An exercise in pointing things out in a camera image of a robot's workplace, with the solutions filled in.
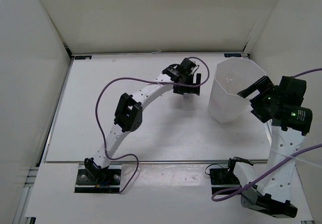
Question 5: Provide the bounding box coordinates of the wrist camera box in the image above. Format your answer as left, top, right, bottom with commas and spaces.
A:
278, 76, 306, 101
176, 58, 197, 76

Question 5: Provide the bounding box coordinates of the white octagonal plastic bin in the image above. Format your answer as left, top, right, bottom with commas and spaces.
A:
208, 57, 266, 123

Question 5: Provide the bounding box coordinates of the aluminium table rail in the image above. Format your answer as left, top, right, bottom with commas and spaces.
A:
45, 159, 269, 165

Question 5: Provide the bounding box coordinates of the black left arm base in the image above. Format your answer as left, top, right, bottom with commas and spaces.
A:
74, 161, 122, 194

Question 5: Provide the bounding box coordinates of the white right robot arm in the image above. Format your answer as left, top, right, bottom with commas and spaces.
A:
226, 76, 312, 218

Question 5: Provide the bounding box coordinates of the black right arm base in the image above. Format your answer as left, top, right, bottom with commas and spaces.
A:
204, 157, 241, 194

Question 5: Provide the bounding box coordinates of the white cap labeled bottle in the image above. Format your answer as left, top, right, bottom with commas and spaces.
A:
182, 93, 196, 111

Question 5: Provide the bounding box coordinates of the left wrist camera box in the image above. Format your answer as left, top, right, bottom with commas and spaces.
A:
176, 58, 197, 76

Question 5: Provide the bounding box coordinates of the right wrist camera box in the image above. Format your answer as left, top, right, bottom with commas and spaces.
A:
278, 76, 306, 101

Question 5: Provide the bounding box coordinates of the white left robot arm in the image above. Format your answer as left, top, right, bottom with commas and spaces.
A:
84, 58, 204, 185

